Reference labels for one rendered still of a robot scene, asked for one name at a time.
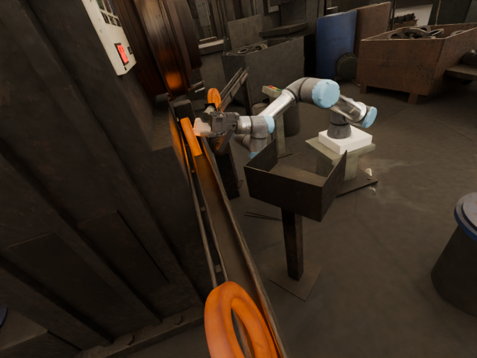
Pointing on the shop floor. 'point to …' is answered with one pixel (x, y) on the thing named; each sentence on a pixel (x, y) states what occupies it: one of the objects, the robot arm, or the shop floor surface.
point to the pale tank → (220, 20)
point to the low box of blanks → (414, 60)
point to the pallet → (400, 20)
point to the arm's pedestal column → (322, 167)
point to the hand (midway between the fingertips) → (189, 132)
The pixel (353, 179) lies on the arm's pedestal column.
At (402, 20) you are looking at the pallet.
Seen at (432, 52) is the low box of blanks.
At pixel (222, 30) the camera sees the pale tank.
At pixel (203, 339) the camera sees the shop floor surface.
